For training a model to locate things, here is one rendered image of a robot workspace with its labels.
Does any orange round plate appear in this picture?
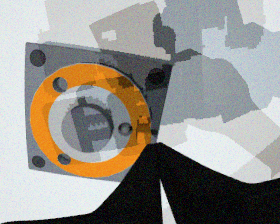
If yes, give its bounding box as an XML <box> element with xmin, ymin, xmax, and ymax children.
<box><xmin>31</xmin><ymin>63</ymin><xmax>152</xmax><ymax>177</ymax></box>

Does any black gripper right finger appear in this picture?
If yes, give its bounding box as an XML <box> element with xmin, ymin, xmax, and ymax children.
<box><xmin>155</xmin><ymin>143</ymin><xmax>280</xmax><ymax>224</ymax></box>

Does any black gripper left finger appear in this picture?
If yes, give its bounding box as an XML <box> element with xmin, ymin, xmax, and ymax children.
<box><xmin>3</xmin><ymin>144</ymin><xmax>163</xmax><ymax>224</ymax></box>

